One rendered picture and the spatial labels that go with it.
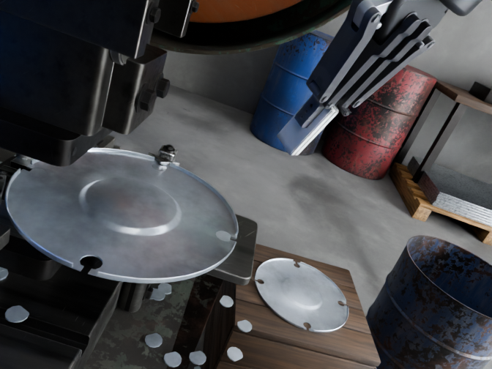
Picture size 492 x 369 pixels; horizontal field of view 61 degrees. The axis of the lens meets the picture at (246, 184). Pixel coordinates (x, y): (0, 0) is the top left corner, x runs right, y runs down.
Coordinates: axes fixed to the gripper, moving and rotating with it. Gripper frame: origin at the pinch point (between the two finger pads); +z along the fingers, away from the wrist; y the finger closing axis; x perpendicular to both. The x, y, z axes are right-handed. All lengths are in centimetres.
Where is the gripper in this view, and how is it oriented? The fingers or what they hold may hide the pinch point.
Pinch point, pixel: (306, 124)
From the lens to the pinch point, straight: 45.6
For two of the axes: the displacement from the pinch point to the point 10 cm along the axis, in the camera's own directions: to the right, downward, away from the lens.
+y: 6.9, -0.6, 7.2
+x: -4.7, -7.9, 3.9
